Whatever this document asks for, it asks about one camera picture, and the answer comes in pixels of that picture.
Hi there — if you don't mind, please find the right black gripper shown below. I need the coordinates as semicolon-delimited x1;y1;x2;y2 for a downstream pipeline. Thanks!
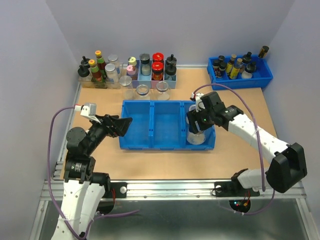
185;105;214;134

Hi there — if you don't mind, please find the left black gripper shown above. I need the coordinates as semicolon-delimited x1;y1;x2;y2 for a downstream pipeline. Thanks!
85;112;133;154

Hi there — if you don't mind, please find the silver-lid glass jar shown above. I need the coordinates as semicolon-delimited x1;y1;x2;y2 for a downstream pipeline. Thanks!
119;75;135;100

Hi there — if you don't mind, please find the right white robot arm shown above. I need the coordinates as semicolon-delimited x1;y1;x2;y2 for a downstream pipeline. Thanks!
186;91;308;195

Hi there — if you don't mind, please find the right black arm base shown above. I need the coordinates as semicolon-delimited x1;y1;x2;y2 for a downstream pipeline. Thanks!
211;181;260;198

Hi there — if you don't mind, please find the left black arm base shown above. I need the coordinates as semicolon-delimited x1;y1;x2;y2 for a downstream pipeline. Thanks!
102;181;128;199

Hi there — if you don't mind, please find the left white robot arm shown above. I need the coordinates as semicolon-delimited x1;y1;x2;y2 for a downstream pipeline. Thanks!
52;113;133;240

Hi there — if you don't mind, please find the blue three-compartment bin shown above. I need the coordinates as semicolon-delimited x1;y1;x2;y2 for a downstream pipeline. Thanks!
119;100;216;151

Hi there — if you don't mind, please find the silver-lid jar front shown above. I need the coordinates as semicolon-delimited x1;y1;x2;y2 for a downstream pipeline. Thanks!
104;63;119;83

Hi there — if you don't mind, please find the yellow-cap sauce bottle front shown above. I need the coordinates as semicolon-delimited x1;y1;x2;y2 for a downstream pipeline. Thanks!
88;59;105;89

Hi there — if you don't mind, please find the yellow-cap sauce bottle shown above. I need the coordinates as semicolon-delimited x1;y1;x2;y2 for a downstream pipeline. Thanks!
95;50;107;78
88;59;105;89

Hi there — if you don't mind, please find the clear plastic organizer tray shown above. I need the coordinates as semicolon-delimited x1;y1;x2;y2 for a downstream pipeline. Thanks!
77;60;120;89

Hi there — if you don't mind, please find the pink-cap small bottle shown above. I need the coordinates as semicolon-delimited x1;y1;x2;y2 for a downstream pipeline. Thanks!
126;65;138;81

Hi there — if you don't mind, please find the pastel four-slot organizer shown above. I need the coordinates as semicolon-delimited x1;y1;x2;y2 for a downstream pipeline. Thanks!
132;59;178;89

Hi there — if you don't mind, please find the dark spice bottle front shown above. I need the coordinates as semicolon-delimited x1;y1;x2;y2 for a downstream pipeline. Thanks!
212;59;227;78

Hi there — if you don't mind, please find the dark spice bottle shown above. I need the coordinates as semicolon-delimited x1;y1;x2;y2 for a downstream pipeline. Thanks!
212;59;227;78
218;55;225;63

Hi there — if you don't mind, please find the yellow oil bottle front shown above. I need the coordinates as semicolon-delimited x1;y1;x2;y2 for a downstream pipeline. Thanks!
229;58;243;80

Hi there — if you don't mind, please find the yellow oil bottle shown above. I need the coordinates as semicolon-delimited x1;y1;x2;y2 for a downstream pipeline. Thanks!
225;54;237;76
229;58;243;80

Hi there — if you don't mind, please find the black-top dispenser bottle front left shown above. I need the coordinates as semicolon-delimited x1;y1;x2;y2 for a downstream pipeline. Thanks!
77;65;92;82

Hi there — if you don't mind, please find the black-top dispenser bottle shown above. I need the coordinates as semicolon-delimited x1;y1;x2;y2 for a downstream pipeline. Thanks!
80;56;90;69
77;65;92;82

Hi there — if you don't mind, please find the yellow-cap small bottle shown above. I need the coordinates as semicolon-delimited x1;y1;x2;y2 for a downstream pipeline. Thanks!
128;56;137;66

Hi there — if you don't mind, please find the silver-lid jar back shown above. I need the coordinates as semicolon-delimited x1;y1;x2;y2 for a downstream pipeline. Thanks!
107;54;121;77

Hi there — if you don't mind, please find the yellow-cap sauce bottle back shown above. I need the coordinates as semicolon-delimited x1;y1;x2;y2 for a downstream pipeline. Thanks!
95;50;107;78

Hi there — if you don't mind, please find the yellow oil bottle back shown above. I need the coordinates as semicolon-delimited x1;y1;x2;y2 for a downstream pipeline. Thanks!
225;54;237;76

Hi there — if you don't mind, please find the black-top cruet back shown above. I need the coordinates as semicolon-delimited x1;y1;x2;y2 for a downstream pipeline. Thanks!
165;54;177;66

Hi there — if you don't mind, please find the red-lid sauce jar front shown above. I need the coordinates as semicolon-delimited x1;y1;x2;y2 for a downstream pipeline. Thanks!
151;61;164;81

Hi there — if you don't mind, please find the red-lid sauce jar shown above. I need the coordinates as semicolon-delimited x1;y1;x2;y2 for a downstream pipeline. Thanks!
151;61;164;81
152;52;164;63

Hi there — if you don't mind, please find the blue tray at back right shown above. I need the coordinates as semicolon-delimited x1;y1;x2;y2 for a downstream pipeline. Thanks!
207;54;273;89

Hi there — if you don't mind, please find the dark spice bottle back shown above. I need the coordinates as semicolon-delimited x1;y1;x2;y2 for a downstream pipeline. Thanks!
218;55;225;63

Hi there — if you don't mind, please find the grey-lid salt shaker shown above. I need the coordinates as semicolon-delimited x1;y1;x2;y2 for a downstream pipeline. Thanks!
139;53;151;76

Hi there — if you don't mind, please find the black-top dispenser bottle back left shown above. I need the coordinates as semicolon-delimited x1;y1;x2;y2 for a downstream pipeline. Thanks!
80;56;90;69

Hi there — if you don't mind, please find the red-lid sauce jar back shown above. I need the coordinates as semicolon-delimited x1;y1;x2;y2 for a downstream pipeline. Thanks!
152;52;164;63

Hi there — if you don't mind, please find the black-top white cruet front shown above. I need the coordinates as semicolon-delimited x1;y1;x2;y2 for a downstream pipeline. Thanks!
241;61;257;79

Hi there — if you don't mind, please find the black-top cruet in tray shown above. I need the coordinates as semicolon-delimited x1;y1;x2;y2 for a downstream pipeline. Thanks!
242;51;252;65

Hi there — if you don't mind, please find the gold black bottle in corner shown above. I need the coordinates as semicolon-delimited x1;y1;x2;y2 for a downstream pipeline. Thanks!
258;45;270;59

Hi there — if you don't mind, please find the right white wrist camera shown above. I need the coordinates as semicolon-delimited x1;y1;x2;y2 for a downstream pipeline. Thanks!
190;93;205;112

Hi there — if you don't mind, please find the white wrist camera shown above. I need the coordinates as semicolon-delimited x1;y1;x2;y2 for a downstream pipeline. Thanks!
74;102;101;123
190;93;205;112

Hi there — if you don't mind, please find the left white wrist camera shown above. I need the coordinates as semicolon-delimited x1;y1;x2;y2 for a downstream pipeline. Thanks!
74;102;101;123

